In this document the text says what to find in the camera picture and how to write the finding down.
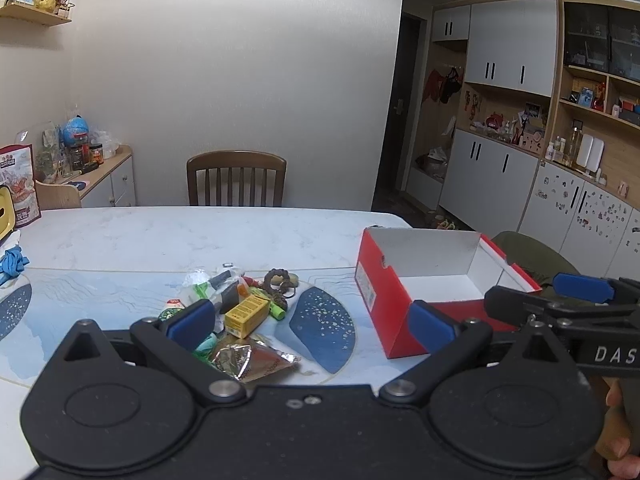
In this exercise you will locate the person's right hand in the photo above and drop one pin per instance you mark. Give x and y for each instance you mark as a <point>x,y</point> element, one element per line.
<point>614,444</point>

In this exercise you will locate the red shoe box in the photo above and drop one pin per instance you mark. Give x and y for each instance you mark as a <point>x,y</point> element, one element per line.
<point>450,270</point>

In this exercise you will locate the red snack bag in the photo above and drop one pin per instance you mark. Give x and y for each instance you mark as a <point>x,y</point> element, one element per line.
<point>18,174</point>

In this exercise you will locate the foil snack bag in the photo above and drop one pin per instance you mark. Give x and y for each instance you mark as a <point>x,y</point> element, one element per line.
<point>250,359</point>

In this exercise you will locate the brown wooden chair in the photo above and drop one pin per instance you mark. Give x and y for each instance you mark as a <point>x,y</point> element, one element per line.
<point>236,178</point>

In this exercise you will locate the wooden wall shelf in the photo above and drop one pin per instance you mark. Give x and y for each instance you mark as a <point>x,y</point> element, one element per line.
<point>27,13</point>

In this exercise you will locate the yellow carton box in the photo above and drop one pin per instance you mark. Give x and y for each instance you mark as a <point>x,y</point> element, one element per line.
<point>244,318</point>

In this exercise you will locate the small wooden side cabinet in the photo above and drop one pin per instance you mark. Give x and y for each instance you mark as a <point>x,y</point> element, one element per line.
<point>111,185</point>

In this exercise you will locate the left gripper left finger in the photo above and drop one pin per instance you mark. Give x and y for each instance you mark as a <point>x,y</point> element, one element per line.
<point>168,346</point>

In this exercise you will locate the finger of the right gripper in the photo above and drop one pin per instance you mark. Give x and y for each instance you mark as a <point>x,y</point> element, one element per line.
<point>519,308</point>
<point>586,290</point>

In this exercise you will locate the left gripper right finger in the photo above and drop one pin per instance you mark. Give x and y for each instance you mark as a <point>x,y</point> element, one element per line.
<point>452,347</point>

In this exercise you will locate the blue globe ornament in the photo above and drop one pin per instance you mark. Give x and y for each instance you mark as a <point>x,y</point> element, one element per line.
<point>73,130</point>

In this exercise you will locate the large white wall cabinet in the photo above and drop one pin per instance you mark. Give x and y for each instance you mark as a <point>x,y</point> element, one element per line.
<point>529,122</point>

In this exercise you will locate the olive green chair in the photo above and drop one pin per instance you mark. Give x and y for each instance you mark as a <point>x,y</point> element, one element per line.
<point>538,260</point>

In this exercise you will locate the green marker tube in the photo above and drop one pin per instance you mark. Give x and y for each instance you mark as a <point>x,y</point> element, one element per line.
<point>275,311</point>

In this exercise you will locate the brown braided keychain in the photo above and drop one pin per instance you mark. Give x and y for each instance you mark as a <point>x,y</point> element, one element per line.
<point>280,286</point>

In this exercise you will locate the green embroidered pouch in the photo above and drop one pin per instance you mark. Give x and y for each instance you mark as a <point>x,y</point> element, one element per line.
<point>171,308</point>

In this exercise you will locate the white plastic tissue pack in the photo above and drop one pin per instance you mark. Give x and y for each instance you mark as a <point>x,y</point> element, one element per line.
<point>224,290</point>

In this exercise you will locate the blue cloth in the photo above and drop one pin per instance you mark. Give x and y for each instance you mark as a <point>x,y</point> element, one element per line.
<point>12,264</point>

